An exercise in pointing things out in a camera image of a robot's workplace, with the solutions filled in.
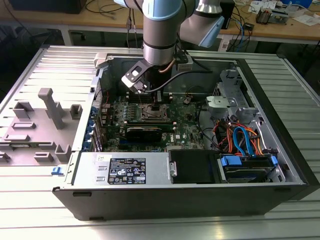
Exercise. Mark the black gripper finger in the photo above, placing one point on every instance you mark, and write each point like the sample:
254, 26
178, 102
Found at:
160, 98
155, 98

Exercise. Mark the thin metal locking lever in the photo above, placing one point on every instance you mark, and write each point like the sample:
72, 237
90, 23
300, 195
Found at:
141, 100

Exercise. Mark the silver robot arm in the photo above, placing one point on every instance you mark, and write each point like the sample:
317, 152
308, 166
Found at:
160, 37

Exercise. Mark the CPU socket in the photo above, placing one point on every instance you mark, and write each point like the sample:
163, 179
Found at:
143, 118

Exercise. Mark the CPU cooler with fan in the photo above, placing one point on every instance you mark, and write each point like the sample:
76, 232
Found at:
263, 16

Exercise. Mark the round coin battery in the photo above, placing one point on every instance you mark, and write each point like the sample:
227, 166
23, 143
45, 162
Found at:
186, 100

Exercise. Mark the graphics card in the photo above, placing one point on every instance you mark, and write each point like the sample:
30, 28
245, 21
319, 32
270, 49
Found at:
142, 135

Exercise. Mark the green motherboard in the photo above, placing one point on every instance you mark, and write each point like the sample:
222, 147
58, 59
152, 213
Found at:
185, 130

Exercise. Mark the silver drive cage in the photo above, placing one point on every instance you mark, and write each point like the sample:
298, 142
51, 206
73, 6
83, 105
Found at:
220, 102

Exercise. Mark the grey case latch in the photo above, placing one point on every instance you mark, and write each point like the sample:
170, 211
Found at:
101, 59

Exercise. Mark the tall black box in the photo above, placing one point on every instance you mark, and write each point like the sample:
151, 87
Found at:
230, 15

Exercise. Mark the silver power supply with label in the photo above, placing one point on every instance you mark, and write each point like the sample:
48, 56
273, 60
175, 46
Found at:
85, 167

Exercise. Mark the small black square part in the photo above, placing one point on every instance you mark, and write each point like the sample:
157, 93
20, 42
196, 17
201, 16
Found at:
249, 26

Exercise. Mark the black and silver PC case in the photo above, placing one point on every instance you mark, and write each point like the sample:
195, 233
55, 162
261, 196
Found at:
175, 202

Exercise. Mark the hard disk in blue carrier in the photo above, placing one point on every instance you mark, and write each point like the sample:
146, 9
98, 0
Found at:
240, 172

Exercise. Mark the blue plastic clip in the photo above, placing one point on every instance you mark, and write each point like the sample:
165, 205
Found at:
58, 171

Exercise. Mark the grey parts rack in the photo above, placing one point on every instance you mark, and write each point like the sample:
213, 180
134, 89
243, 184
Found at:
37, 135

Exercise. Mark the white printed cards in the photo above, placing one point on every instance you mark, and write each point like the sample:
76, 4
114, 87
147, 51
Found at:
260, 5

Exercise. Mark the black monitor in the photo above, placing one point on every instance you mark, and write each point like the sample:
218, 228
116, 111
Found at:
50, 6

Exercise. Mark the wooden desk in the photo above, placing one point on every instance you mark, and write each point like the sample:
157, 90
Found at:
37, 17

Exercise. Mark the green circuit board part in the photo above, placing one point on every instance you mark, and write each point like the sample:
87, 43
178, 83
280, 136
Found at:
280, 17

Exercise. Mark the white paper sheet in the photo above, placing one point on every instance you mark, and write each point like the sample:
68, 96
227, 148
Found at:
303, 19

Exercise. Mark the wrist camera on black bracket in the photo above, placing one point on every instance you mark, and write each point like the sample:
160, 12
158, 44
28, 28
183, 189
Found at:
135, 75

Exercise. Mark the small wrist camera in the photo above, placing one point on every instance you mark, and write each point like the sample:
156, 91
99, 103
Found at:
185, 65

